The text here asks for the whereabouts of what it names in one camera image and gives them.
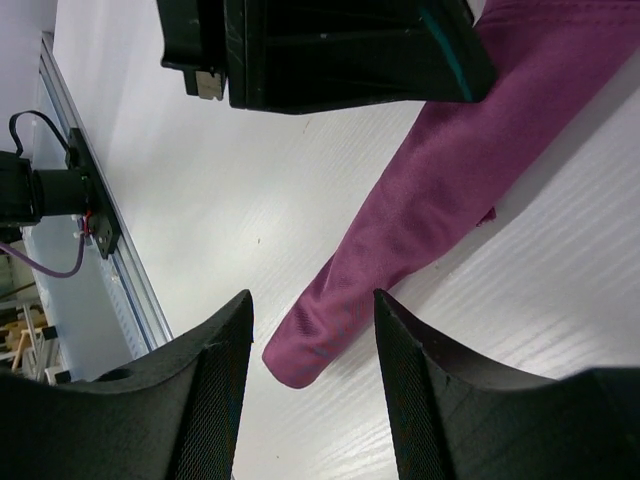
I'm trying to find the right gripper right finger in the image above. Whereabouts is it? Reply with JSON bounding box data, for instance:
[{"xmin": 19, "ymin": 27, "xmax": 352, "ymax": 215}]
[{"xmin": 374, "ymin": 290, "xmax": 639, "ymax": 479}]

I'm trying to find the purple cloth napkin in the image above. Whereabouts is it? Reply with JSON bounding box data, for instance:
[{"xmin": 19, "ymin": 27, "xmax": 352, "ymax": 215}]
[{"xmin": 262, "ymin": 1, "xmax": 639, "ymax": 389}]

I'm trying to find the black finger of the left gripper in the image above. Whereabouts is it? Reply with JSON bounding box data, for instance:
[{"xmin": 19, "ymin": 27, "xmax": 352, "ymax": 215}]
[{"xmin": 223, "ymin": 1, "xmax": 497, "ymax": 114}]

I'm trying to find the black base power cable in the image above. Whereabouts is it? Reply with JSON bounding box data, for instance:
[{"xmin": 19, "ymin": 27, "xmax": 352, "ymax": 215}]
[{"xmin": 9, "ymin": 110, "xmax": 74, "ymax": 159}]

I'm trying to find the aluminium front rail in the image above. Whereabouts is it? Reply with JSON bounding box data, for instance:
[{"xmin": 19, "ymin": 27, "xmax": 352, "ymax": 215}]
[{"xmin": 34, "ymin": 32, "xmax": 173, "ymax": 369}]

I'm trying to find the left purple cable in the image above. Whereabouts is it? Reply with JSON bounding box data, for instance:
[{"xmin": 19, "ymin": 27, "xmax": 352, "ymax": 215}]
[{"xmin": 0, "ymin": 234, "xmax": 89, "ymax": 279}]

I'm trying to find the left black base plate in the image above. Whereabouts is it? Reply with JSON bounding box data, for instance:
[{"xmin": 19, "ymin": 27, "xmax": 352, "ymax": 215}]
[{"xmin": 65, "ymin": 128, "xmax": 122, "ymax": 259}]

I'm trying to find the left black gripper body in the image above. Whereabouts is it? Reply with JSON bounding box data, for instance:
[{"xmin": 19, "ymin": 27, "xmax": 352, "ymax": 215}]
[{"xmin": 157, "ymin": 0, "xmax": 227, "ymax": 100}]

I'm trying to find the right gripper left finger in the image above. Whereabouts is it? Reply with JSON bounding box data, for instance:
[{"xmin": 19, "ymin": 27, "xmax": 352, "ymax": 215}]
[{"xmin": 1, "ymin": 290, "xmax": 254, "ymax": 479}]

